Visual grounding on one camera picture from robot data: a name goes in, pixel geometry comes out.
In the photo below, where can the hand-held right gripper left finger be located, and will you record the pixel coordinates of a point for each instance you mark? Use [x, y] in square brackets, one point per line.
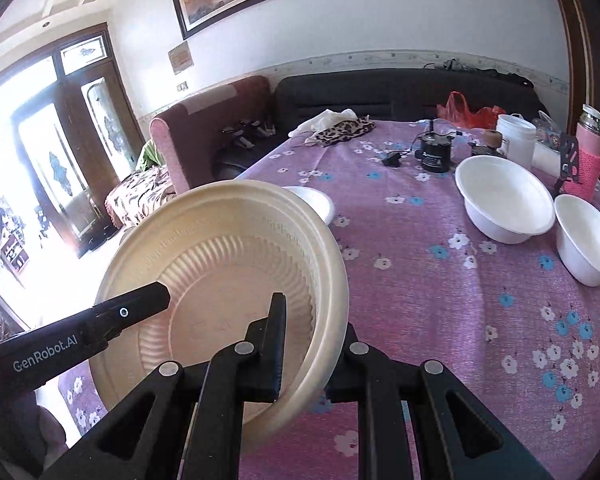
[269, 355]

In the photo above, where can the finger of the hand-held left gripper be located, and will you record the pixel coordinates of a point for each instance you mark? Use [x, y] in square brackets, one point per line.
[130, 307]

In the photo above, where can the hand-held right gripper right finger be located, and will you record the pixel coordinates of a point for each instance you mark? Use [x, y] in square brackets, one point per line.
[350, 365]

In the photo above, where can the beige plastic bowl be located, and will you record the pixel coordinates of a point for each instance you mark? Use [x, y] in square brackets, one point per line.
[220, 280]

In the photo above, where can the black shoes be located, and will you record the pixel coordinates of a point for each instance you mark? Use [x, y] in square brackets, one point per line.
[100, 240]

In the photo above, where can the purple floral tablecloth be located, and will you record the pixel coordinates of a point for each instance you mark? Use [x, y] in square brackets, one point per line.
[430, 310]

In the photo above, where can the brown patterned blanket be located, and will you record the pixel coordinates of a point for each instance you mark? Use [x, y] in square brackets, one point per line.
[140, 195]

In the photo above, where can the green cloth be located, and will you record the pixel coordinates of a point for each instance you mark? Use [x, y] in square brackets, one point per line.
[147, 157]

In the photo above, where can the maroon armchair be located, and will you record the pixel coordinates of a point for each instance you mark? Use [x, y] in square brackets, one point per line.
[200, 135]

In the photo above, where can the wooden glass door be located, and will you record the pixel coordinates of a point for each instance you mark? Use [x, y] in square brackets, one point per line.
[72, 125]

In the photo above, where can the black power adapter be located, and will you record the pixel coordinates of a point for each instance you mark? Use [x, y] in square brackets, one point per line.
[392, 160]

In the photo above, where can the black grey tool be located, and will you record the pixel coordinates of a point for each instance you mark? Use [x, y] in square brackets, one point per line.
[245, 132]

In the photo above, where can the wide white bowl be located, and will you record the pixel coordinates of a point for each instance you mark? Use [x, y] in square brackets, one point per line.
[505, 200]

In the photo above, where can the black cylindrical pump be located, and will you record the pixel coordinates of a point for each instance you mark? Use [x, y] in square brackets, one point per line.
[435, 155]

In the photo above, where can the leopard print pouch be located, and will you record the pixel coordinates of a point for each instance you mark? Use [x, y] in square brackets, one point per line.
[345, 131]

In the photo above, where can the white cloth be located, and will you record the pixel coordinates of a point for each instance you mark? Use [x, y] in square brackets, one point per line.
[325, 120]

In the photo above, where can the black sofa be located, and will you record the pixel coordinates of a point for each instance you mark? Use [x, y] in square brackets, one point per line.
[380, 95]

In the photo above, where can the red plastic bag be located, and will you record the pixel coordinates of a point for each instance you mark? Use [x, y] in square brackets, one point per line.
[462, 112]

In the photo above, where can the white plastic jar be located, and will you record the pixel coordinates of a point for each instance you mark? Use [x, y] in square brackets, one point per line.
[517, 142]

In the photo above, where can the pink covered flask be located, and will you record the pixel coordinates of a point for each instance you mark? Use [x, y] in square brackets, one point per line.
[587, 160]

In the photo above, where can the wall plaque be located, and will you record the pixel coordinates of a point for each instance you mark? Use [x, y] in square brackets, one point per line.
[181, 58]

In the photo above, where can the black metal bracket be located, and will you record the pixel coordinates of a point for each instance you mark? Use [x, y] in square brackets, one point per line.
[567, 160]

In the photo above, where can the brown wooden door frame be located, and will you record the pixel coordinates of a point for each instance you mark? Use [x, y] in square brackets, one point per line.
[580, 35]

